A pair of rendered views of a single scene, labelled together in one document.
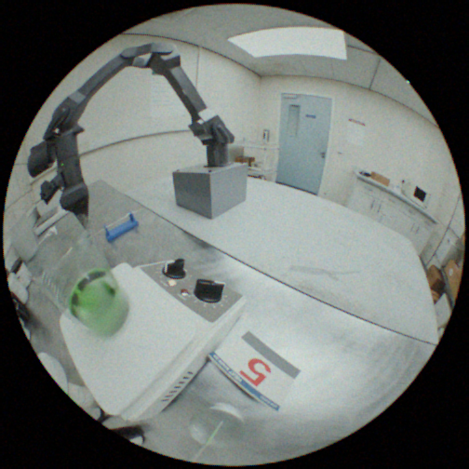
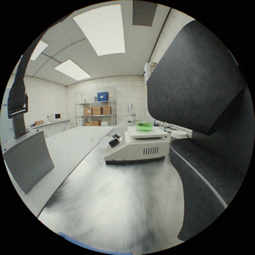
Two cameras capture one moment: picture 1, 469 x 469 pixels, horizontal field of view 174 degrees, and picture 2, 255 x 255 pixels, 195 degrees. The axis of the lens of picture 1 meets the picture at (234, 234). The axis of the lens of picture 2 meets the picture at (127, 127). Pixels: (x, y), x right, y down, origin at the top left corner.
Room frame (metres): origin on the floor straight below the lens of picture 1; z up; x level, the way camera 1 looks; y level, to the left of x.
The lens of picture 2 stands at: (0.21, 0.28, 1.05)
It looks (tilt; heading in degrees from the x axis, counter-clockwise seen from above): 11 degrees down; 237
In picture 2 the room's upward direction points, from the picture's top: straight up
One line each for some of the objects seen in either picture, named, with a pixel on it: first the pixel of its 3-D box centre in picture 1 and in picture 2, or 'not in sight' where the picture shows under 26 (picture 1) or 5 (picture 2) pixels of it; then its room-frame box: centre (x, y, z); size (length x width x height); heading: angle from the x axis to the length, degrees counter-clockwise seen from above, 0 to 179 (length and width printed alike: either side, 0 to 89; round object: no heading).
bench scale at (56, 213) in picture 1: (52, 216); not in sight; (0.35, 0.96, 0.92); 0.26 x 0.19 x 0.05; 150
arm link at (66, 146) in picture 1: (66, 143); not in sight; (0.21, 0.34, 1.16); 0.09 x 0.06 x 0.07; 132
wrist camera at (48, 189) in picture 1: (51, 186); not in sight; (0.16, 0.36, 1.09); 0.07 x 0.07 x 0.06; 57
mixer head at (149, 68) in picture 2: not in sight; (152, 75); (-0.32, -0.13, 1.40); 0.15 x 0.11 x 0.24; 145
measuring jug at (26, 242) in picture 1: (22, 238); not in sight; (0.10, 0.81, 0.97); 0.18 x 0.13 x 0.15; 91
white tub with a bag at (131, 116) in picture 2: not in sight; (132, 114); (-0.56, -0.74, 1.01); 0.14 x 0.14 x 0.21
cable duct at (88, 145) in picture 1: (123, 135); not in sight; (1.22, 1.00, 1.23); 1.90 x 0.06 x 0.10; 145
